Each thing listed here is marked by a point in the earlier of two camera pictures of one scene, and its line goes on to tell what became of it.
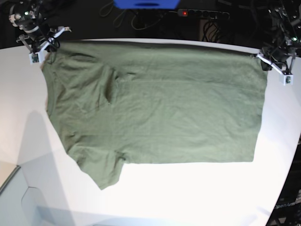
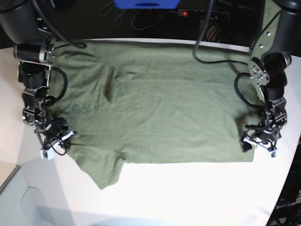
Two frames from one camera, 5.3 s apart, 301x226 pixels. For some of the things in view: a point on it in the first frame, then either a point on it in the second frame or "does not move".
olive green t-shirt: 115,104 does not move
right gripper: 280,59 to 266,136
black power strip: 206,13 does not move
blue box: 146,4 does not move
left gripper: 39,39 to 56,134
